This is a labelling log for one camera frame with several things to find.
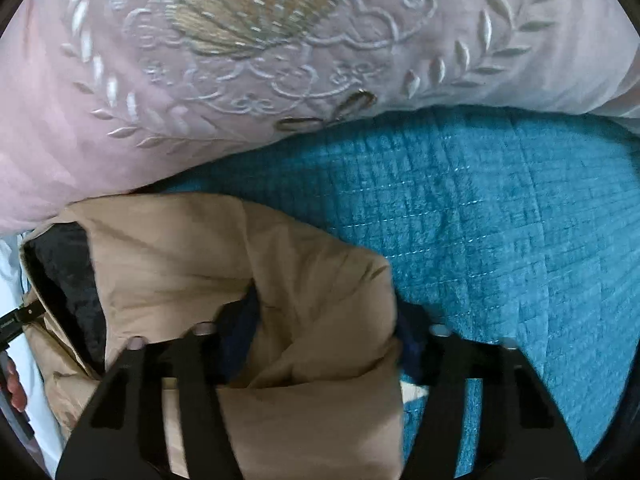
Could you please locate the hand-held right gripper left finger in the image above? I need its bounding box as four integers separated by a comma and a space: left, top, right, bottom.
55, 295, 262, 480

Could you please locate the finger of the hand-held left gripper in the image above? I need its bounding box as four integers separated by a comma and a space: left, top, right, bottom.
0, 306, 47, 343

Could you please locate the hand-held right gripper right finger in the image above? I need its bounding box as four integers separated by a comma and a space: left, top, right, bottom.
395, 302, 587, 480

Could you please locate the tan jacket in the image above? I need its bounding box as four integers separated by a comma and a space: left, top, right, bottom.
20, 192, 406, 480

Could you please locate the person's left hand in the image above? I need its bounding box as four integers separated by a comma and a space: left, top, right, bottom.
0, 352, 30, 412

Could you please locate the white cloth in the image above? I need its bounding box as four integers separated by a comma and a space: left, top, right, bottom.
0, 237, 68, 478

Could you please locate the teal quilted bed mat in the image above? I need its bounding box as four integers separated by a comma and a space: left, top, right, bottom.
150, 105, 640, 466

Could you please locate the pink quilt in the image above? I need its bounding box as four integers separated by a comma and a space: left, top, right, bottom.
0, 0, 640, 233

